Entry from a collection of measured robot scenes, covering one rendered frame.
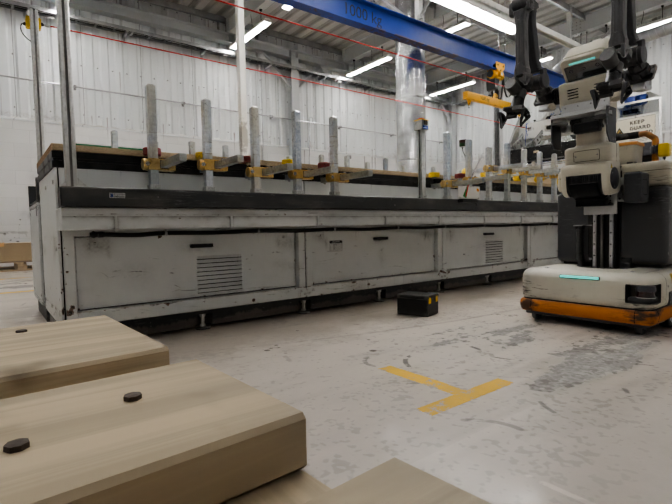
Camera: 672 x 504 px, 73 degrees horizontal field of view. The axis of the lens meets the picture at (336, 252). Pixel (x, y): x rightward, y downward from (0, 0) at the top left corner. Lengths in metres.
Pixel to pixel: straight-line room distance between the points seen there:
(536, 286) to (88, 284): 2.20
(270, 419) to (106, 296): 2.22
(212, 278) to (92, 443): 2.35
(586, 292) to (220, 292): 1.85
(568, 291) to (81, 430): 2.45
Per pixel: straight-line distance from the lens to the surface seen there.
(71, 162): 2.12
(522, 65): 2.57
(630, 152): 2.85
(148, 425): 0.19
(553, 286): 2.58
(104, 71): 9.86
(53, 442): 0.19
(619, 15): 2.43
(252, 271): 2.62
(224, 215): 2.29
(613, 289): 2.47
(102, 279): 2.37
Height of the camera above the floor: 0.51
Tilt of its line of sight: 3 degrees down
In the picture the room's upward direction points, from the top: 1 degrees counter-clockwise
